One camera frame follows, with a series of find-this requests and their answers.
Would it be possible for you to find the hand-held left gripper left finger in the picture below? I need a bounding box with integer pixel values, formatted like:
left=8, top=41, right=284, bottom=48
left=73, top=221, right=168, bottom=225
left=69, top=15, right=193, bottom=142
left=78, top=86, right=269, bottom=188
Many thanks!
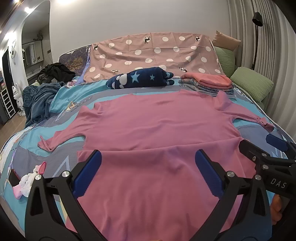
left=25, top=150, right=107, bottom=241

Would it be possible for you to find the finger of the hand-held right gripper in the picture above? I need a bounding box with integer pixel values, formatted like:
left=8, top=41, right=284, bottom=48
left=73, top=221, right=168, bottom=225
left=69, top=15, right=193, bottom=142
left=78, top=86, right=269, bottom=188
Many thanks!
left=238, top=139, right=271, bottom=166
left=266, top=134, right=296, bottom=161

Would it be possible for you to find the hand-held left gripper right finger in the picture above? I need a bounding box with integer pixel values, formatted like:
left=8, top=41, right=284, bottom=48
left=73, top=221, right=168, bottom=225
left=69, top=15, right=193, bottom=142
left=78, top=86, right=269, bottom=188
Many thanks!
left=192, top=149, right=272, bottom=241

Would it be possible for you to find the pink long-sleeve shirt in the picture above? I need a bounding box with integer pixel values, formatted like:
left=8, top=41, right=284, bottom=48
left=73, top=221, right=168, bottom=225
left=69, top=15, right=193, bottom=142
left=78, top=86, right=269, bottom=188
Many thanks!
left=38, top=89, right=275, bottom=241

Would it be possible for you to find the stack of folded patterned clothes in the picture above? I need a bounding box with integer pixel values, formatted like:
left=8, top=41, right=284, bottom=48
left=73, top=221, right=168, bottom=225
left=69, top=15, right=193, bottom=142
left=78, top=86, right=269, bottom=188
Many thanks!
left=179, top=78, right=237, bottom=100

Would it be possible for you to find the pile of black clothes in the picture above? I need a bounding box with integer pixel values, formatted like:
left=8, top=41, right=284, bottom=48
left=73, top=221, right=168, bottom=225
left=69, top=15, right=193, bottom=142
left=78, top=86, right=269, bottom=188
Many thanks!
left=37, top=62, right=76, bottom=84

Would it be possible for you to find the person's right hand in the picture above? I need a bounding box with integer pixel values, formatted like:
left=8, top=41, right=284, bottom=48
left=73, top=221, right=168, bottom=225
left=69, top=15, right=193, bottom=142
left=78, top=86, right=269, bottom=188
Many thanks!
left=270, top=194, right=284, bottom=232

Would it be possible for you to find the white and pink small garment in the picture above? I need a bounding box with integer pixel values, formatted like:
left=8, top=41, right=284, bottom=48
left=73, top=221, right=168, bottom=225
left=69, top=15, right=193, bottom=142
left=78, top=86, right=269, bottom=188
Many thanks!
left=12, top=162, right=47, bottom=200

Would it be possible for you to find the green pillow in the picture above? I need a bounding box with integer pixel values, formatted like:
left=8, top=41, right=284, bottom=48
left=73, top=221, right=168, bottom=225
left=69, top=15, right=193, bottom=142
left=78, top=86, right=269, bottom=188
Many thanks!
left=213, top=46, right=237, bottom=78
left=230, top=67, right=274, bottom=102

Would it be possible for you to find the coral folded garment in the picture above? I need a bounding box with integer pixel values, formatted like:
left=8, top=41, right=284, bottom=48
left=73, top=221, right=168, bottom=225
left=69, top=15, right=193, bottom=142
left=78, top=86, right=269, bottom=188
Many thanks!
left=180, top=72, right=232, bottom=88

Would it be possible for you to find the dark teal fleece blanket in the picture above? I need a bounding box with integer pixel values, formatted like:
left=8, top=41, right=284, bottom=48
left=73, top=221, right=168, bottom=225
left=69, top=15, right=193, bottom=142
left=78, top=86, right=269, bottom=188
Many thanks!
left=22, top=82, right=65, bottom=127

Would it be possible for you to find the beige pleated curtain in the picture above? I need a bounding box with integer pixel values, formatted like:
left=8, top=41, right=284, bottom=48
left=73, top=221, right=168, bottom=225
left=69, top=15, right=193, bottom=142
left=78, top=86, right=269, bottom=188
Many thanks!
left=228, top=0, right=296, bottom=121

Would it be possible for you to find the navy star print blanket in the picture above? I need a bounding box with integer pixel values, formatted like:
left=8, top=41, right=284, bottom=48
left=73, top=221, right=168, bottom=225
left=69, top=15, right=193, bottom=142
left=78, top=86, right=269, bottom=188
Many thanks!
left=106, top=67, right=174, bottom=90

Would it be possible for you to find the white bear figurine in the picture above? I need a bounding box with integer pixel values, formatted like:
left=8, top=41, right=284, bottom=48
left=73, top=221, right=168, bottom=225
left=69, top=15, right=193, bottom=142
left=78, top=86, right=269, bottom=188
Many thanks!
left=11, top=83, right=25, bottom=116

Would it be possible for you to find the white storage rack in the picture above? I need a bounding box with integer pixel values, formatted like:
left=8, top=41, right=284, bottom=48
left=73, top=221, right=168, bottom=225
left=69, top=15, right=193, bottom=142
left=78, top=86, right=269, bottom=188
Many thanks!
left=0, top=88, right=16, bottom=119

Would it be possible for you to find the black floor lamp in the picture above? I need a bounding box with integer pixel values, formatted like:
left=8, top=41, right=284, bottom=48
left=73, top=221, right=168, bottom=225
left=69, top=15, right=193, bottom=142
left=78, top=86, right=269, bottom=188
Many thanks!
left=252, top=11, right=263, bottom=70

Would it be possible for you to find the tan pillow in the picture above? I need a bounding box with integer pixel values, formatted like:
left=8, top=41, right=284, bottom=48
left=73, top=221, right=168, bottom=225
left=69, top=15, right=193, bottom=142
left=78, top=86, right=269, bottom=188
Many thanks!
left=212, top=31, right=241, bottom=51

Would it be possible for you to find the purple tree print sheet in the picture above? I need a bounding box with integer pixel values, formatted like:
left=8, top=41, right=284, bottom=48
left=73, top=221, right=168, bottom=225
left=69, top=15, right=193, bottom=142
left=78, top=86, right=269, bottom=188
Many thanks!
left=58, top=44, right=91, bottom=84

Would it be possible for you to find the pink polka dot blanket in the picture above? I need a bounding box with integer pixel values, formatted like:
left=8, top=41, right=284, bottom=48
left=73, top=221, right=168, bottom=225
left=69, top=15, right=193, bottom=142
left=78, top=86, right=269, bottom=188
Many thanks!
left=83, top=32, right=228, bottom=83

